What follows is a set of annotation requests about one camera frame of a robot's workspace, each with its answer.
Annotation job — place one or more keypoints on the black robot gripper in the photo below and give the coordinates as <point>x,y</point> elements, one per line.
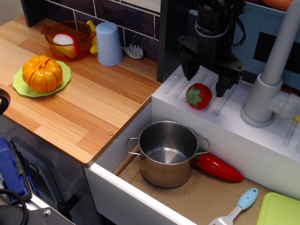
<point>216,55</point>

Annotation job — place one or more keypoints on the red toy strawberry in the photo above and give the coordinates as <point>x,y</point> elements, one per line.
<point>198,96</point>

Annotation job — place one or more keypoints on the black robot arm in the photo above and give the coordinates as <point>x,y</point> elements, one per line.
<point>216,17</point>

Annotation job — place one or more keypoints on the stainless steel pot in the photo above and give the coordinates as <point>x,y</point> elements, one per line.
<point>166,149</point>

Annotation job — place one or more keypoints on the grey toy faucet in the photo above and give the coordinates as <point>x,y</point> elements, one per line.
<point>266,97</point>

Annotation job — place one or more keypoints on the red toy chili pepper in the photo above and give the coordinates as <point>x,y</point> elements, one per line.
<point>214,166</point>

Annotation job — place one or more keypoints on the light blue plastic cup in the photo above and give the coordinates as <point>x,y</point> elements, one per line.
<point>109,49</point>

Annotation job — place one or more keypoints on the white toy sink unit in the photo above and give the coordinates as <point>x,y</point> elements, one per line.
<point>268,158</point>

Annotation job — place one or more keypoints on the yellow toy cheese wedge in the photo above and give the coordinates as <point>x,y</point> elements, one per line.
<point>69,50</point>

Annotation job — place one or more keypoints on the orange transparent bowl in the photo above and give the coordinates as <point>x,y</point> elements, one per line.
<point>80,30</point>

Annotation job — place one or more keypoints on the red white toy radish slice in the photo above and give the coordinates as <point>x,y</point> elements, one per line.
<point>65,39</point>

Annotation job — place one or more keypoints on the lime green cutting board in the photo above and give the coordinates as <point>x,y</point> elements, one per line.
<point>277,209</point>

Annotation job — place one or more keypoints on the orange toy pumpkin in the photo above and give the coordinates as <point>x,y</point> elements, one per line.
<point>42,74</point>

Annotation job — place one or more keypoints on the light green plate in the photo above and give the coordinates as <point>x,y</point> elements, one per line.
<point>23,89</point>

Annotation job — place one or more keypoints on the blue clamp tool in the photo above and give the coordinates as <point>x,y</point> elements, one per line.
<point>14,170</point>

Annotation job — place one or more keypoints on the blue handled white spatula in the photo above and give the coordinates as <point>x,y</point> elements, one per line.
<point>245,201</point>

